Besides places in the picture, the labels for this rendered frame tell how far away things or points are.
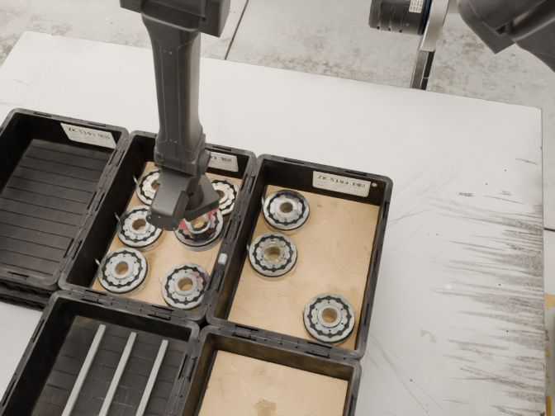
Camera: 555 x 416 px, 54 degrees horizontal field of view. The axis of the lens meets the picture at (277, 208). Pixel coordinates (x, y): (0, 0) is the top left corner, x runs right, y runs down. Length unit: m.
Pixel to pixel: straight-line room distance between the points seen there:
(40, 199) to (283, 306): 0.63
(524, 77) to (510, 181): 1.34
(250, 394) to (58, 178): 0.69
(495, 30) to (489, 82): 2.17
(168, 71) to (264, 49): 2.12
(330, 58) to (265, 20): 0.42
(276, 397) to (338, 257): 0.32
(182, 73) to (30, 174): 0.83
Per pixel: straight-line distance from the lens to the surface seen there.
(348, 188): 1.23
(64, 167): 1.43
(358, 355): 1.02
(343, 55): 2.76
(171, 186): 0.92
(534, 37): 0.60
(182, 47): 0.63
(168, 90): 0.71
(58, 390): 1.19
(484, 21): 0.59
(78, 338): 1.21
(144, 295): 1.20
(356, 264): 1.19
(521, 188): 1.55
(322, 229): 1.23
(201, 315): 1.05
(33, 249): 1.33
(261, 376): 1.11
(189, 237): 1.12
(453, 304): 1.34
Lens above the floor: 1.91
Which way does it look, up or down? 59 degrees down
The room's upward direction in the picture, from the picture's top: 3 degrees counter-clockwise
